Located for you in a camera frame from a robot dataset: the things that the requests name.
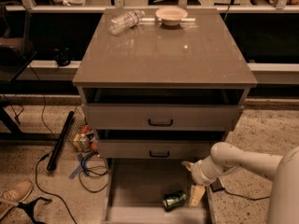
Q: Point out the grey top drawer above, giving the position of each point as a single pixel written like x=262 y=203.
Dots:
x=162 y=117

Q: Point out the grey open bottom drawer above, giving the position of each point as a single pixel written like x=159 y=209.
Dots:
x=137 y=188

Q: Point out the green soda can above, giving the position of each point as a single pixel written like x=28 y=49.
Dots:
x=174 y=200

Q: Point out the tan shoe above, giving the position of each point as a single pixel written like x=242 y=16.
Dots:
x=18 y=193

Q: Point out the grey drawer cabinet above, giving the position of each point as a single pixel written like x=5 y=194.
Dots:
x=197 y=63

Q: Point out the black chair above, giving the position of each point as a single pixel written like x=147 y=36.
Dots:
x=16 y=53

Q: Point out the clear plastic water bottle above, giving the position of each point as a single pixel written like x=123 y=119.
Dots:
x=127 y=20

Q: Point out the black tube on floor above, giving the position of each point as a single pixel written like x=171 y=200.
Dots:
x=55 y=153

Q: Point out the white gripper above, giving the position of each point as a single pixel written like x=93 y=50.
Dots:
x=198 y=173

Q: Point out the black clamp on rail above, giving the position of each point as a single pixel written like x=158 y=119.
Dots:
x=62 y=58

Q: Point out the black tripod stand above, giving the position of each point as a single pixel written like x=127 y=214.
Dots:
x=28 y=208

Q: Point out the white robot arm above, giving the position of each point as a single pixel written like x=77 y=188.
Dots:
x=282 y=171

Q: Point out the black power adapter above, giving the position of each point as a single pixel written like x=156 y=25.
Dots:
x=217 y=185

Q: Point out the wire basket with items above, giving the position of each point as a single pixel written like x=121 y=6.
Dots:
x=80 y=135

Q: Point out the grey middle drawer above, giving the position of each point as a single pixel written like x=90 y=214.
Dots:
x=154 y=149

